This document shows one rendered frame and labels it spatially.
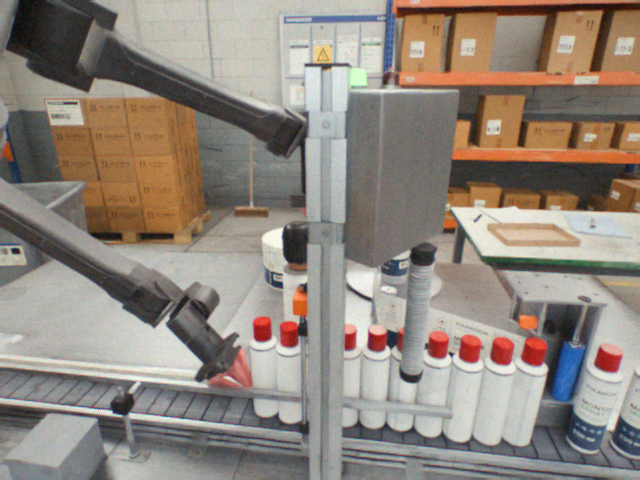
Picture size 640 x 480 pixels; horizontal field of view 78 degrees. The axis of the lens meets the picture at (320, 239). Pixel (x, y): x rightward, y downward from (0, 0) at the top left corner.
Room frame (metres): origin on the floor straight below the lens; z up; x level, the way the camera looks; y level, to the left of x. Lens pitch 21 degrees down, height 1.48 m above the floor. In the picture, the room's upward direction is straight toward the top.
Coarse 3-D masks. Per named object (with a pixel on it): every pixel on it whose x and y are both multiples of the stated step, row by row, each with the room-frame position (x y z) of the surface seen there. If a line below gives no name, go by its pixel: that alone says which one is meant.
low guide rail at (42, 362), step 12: (0, 360) 0.73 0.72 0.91; (12, 360) 0.72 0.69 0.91; (24, 360) 0.72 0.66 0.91; (36, 360) 0.72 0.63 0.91; (48, 360) 0.72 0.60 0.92; (60, 360) 0.71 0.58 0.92; (108, 372) 0.69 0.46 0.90; (120, 372) 0.69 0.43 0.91; (132, 372) 0.68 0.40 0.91; (144, 372) 0.68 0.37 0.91; (156, 372) 0.68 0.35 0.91; (168, 372) 0.68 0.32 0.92; (180, 372) 0.68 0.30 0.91; (240, 384) 0.65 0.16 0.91
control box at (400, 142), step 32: (352, 96) 0.43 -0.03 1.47; (384, 96) 0.40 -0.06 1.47; (416, 96) 0.45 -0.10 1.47; (448, 96) 0.50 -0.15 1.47; (352, 128) 0.43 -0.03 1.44; (384, 128) 0.40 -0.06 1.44; (416, 128) 0.45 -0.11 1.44; (448, 128) 0.51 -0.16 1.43; (352, 160) 0.42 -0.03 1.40; (384, 160) 0.41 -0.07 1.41; (416, 160) 0.45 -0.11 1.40; (448, 160) 0.51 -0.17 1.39; (352, 192) 0.42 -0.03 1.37; (384, 192) 0.41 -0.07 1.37; (416, 192) 0.46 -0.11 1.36; (352, 224) 0.42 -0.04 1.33; (384, 224) 0.41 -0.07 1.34; (416, 224) 0.46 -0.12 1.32; (352, 256) 0.42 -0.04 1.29; (384, 256) 0.41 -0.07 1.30
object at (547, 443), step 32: (0, 384) 0.68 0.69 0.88; (32, 384) 0.68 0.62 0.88; (64, 384) 0.68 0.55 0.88; (96, 384) 0.68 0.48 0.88; (160, 416) 0.60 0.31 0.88; (192, 416) 0.59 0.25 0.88; (224, 416) 0.59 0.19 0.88; (256, 416) 0.59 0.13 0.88; (448, 448) 0.52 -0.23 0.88; (480, 448) 0.52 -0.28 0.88; (512, 448) 0.52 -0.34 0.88; (544, 448) 0.52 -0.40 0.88; (608, 448) 0.52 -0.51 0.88
